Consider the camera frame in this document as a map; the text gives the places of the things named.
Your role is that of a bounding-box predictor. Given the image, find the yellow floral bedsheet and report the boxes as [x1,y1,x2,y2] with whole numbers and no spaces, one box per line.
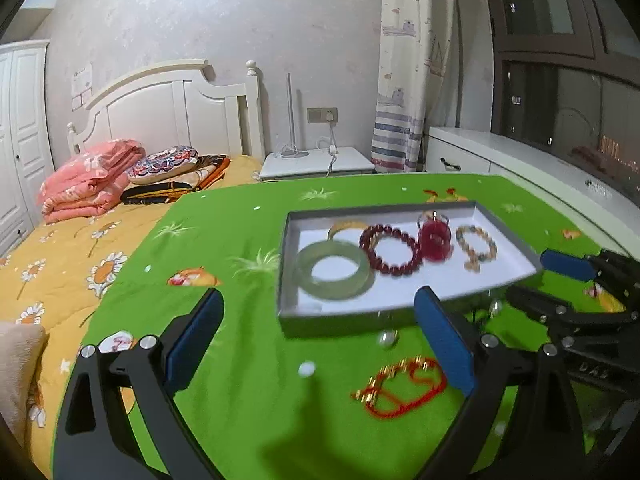
[1,156,260,477]

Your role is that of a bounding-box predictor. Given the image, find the white nightstand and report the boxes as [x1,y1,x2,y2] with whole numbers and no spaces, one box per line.
[259,146,374,181]

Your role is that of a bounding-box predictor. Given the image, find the black orange blanket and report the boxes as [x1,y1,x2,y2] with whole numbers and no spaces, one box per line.
[120,155,231,205]

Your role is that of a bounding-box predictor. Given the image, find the wall power socket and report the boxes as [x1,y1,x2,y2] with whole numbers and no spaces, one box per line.
[307,107,337,124]

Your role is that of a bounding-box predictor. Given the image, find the white bed headboard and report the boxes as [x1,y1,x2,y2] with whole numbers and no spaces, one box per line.
[67,58,266,160]

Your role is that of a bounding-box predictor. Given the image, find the white desk lamp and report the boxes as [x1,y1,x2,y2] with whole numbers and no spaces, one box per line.
[280,72,309,158]

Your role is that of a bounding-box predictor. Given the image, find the dark red bead bracelet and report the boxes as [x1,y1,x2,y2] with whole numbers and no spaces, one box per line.
[358,222,424,276]

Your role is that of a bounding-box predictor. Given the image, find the white wardrobe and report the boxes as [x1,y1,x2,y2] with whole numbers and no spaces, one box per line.
[0,40,53,255]

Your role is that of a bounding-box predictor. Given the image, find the dark framed window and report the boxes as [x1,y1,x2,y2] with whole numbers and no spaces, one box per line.
[488,0,639,203]

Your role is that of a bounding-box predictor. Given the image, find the pale green jade bangle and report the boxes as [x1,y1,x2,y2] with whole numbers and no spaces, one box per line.
[294,240,374,301]

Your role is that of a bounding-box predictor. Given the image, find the red rose pendant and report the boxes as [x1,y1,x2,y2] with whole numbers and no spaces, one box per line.
[419,219,451,262]

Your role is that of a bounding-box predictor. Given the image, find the grey shallow tray box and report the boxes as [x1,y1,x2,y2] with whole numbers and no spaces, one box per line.
[277,202,541,338]

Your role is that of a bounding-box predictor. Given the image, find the sailboat print curtain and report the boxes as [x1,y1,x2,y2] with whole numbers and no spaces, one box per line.
[371,0,454,172]

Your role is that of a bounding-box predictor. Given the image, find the green cartoon cloth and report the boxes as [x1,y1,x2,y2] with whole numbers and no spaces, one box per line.
[85,174,605,479]

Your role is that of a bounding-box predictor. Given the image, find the patterned pillow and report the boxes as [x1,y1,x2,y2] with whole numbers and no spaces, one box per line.
[127,145,198,185]

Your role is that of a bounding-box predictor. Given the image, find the red string bracelet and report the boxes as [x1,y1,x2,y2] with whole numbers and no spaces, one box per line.
[351,354,449,421]

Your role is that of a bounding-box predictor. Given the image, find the white charger cable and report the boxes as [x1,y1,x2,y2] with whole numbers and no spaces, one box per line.
[314,121,342,179]

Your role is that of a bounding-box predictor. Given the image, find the thin gold bangles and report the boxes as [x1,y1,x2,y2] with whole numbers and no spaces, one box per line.
[326,220,369,240]

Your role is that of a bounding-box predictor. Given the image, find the folded pink quilt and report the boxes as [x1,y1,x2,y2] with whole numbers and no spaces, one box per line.
[37,140,145,224]

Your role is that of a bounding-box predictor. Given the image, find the white window cabinet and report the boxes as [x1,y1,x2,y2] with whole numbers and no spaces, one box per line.
[426,127,639,258]

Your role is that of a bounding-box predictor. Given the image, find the wall paper notices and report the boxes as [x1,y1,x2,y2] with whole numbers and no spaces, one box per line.
[70,63,93,112]

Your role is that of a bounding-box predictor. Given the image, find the clear bead bracelet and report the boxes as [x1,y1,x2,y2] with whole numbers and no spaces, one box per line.
[584,180,614,201]

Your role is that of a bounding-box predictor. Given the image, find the white pearl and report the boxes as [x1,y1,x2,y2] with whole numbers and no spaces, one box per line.
[488,299,503,318]
[376,330,399,350]

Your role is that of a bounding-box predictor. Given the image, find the multicolour bead bracelet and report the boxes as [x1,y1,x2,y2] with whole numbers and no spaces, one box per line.
[453,224,499,274]

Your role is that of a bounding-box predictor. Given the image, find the beige plush cushion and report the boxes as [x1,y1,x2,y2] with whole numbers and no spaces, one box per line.
[0,321,46,446]

